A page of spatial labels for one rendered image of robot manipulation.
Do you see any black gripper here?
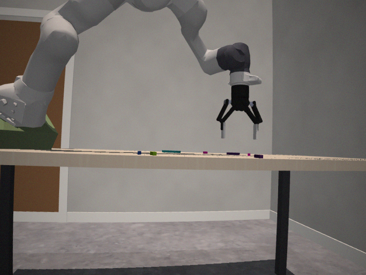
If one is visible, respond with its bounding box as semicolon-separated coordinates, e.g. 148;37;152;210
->
217;84;263;140

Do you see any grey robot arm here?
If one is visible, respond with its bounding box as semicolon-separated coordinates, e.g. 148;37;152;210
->
0;0;262;128

